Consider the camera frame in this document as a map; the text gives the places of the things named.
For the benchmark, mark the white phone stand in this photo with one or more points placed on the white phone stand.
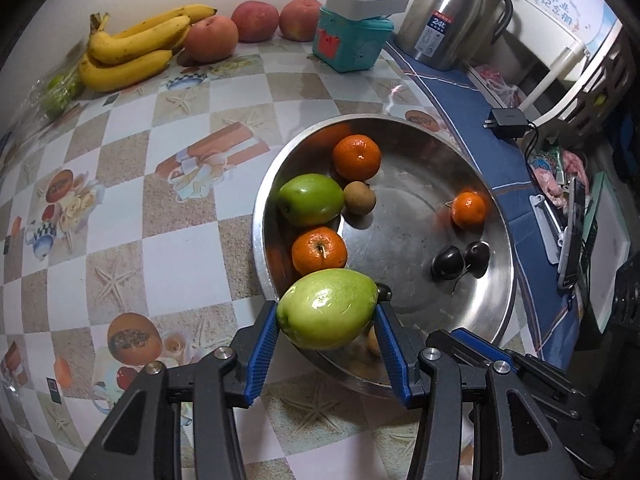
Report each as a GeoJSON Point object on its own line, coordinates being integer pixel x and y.
{"type": "Point", "coordinates": [545, 230]}

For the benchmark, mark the white printed booklet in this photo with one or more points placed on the white printed booklet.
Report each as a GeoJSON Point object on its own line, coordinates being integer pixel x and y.
{"type": "Point", "coordinates": [560, 5]}

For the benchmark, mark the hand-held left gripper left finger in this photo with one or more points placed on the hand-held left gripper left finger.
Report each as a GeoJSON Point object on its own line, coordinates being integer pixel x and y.
{"type": "Point", "coordinates": [262, 355]}

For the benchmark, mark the white green-edged board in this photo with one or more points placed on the white green-edged board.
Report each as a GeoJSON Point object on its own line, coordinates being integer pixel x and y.
{"type": "Point", "coordinates": [612, 240]}

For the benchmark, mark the black charger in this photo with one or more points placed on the black charger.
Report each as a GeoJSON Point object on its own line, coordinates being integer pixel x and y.
{"type": "Point", "coordinates": [510, 121]}

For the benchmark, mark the round steel basin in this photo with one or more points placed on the round steel basin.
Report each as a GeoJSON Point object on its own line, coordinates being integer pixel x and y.
{"type": "Point", "coordinates": [415, 175]}

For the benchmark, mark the green jujube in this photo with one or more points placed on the green jujube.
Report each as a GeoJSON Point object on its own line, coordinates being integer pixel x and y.
{"type": "Point", "coordinates": [325, 310]}
{"type": "Point", "coordinates": [310, 200]}

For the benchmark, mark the orange tangerine with stem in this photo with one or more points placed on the orange tangerine with stem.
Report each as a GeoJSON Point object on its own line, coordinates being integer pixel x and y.
{"type": "Point", "coordinates": [469, 210]}

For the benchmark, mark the white power strip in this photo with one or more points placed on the white power strip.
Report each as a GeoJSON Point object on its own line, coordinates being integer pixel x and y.
{"type": "Point", "coordinates": [385, 4]}

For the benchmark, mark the basket of snack packets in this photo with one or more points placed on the basket of snack packets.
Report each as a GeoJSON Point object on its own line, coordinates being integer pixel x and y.
{"type": "Point", "coordinates": [550, 185]}

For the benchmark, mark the printed checkered tablecloth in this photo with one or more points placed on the printed checkered tablecloth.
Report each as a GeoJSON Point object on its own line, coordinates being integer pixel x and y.
{"type": "Point", "coordinates": [150, 240]}

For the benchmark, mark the yellow banana bunch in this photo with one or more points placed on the yellow banana bunch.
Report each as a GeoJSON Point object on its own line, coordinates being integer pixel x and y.
{"type": "Point", "coordinates": [135, 42]}

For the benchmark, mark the red plastic bag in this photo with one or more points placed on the red plastic bag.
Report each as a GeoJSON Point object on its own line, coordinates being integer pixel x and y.
{"type": "Point", "coordinates": [492, 77]}

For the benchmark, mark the pale orange peach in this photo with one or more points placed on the pale orange peach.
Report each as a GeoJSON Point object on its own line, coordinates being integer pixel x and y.
{"type": "Point", "coordinates": [211, 39]}

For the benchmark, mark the teal storage box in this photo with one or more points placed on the teal storage box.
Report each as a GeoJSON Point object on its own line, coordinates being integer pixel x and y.
{"type": "Point", "coordinates": [350, 45]}

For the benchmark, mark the small brown longan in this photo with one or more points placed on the small brown longan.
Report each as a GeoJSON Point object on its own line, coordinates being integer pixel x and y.
{"type": "Point", "coordinates": [359, 197]}

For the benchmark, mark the smartphone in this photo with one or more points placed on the smartphone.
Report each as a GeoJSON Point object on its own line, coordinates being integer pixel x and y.
{"type": "Point", "coordinates": [572, 250]}

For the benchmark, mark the blue plaid cloth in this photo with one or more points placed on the blue plaid cloth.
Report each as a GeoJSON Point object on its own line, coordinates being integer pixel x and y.
{"type": "Point", "coordinates": [500, 170]}

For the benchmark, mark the clear bag of green fruit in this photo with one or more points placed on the clear bag of green fruit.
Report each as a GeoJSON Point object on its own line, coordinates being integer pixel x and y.
{"type": "Point", "coordinates": [60, 92]}

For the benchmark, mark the large orange tangerine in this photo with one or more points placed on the large orange tangerine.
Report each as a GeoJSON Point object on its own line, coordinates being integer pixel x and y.
{"type": "Point", "coordinates": [356, 157]}

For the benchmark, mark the white plastic chair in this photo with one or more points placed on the white plastic chair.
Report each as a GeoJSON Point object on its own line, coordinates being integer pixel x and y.
{"type": "Point", "coordinates": [565, 65]}

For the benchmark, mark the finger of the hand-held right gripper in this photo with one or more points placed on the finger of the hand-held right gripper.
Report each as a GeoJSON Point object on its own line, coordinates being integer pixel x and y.
{"type": "Point", "coordinates": [470, 346]}

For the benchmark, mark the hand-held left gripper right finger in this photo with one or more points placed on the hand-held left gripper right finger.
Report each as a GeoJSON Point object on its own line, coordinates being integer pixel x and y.
{"type": "Point", "coordinates": [392, 355]}

